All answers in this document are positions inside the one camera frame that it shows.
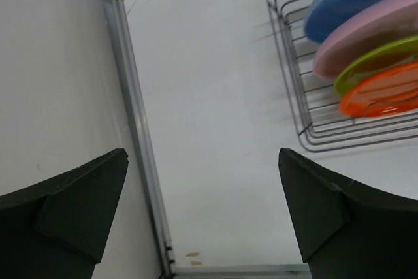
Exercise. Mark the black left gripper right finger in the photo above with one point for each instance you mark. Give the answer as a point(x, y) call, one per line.
point(344, 228)

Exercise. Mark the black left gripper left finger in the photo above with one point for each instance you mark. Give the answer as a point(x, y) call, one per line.
point(58, 228)

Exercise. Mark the grey wire dish rack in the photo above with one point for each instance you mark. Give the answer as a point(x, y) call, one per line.
point(319, 125)

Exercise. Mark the orange plate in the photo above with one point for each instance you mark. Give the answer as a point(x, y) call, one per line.
point(392, 91)

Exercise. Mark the green plate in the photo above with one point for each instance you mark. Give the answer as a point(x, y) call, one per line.
point(384, 57)

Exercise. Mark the pink plate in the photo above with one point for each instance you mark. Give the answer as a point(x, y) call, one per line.
point(382, 23)

